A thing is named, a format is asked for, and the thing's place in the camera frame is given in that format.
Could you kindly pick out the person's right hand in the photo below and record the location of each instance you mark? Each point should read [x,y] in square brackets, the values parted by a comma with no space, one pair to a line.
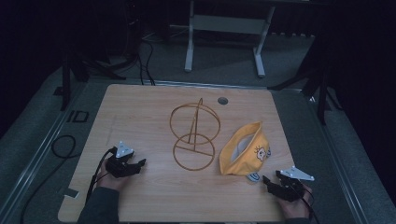
[295,209]

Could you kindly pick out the black metal stand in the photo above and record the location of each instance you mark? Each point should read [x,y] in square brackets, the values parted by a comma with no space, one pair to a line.
[322,93]
[65,84]

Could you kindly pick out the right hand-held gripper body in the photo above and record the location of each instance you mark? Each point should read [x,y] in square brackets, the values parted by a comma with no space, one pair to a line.
[289,188]

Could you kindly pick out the white desk frame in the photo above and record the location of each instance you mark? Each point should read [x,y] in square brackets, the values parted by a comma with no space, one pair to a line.
[227,25]

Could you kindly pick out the yellow cartoon print hat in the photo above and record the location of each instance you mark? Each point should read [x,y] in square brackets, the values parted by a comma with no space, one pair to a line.
[244,155]

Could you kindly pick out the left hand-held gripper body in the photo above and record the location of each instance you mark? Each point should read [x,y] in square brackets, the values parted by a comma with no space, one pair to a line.
[118,166]

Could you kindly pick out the person's left hand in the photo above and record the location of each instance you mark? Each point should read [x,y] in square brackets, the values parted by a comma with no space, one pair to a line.
[109,182]

